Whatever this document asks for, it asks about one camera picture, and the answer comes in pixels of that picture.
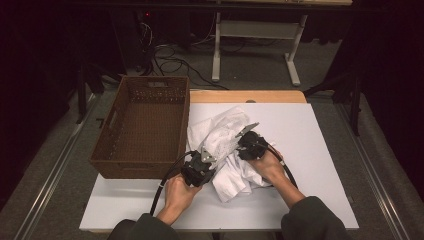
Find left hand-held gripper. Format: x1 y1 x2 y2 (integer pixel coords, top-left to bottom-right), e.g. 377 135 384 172
181 148 218 188

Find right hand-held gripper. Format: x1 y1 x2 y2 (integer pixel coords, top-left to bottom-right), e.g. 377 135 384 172
234 122 269 161

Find white mesh laundry bag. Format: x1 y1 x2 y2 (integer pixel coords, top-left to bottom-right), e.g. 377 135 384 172
186 105 255 168

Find brown woven basket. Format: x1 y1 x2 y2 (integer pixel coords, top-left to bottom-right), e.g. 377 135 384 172
87 75 192 180

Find person's right hand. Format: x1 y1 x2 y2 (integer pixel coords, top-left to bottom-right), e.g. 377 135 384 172
248 149 286 188

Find person's left hand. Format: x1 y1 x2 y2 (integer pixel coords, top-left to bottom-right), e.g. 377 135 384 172
156 173 203 226

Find dark metal stand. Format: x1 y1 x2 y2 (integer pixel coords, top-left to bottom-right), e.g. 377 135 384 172
303 71 364 137
75 63 124 125

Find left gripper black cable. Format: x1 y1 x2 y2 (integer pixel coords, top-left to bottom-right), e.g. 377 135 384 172
149 150 196 217

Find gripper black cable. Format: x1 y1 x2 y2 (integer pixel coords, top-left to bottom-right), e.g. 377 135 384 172
149 150 196 217
258 141 299 189

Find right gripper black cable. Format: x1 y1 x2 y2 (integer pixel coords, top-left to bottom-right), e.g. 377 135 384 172
258 141 299 189

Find black floor cables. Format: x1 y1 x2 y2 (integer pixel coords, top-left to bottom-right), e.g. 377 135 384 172
138 19 231 91

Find white metal desk frame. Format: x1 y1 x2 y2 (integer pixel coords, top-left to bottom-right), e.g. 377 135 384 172
211 12 308 87

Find metal floor rail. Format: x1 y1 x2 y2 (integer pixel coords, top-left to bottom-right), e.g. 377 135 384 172
336 103 413 240
13 96 98 240

